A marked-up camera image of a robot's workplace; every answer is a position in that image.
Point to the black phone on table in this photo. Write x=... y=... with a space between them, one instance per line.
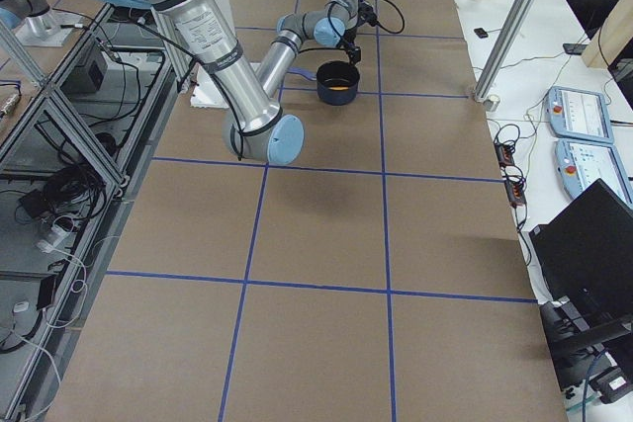
x=481 y=33

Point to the black laptop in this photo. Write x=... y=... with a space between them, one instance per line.
x=585 y=252

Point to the near blue teach pendant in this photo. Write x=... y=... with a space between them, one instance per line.
x=580 y=163

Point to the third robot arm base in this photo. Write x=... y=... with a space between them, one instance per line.
x=35 y=22

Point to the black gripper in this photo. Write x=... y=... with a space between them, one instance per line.
x=351 y=38

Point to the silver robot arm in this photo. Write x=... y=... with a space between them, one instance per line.
x=256 y=126

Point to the aluminium side frame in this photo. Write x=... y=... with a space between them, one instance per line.
x=80 y=122

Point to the blue teach pendant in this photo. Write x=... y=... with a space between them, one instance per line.
x=578 y=114
x=580 y=163

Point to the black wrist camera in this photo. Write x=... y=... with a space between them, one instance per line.
x=367 y=15

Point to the far blue teach pendant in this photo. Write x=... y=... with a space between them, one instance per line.
x=578 y=114

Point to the dark blue pot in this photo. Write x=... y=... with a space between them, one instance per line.
x=332 y=73

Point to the aluminium frame post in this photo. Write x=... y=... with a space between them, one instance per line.
x=509 y=31

